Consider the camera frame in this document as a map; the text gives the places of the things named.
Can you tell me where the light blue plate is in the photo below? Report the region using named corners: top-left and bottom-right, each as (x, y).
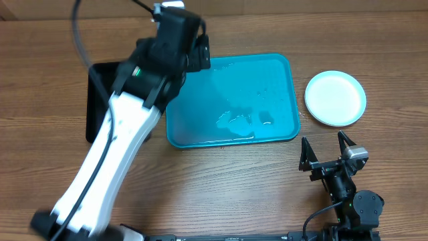
top-left (304, 70), bottom-right (367, 127)

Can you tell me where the teal plastic tray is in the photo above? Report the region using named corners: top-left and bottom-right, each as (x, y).
top-left (166, 53), bottom-right (300, 149)

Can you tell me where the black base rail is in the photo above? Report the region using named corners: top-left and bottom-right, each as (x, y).
top-left (116, 230), bottom-right (381, 241)

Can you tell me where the black plastic tray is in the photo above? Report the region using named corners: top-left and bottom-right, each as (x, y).
top-left (85, 61), bottom-right (151, 144)

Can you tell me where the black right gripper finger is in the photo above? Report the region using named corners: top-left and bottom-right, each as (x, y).
top-left (298, 137), bottom-right (318, 171)
top-left (338, 130), bottom-right (356, 156)

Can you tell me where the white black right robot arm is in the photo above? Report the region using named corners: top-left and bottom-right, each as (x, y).
top-left (298, 131), bottom-right (385, 241)

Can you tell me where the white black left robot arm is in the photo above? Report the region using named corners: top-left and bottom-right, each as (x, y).
top-left (31, 1), bottom-right (211, 240)

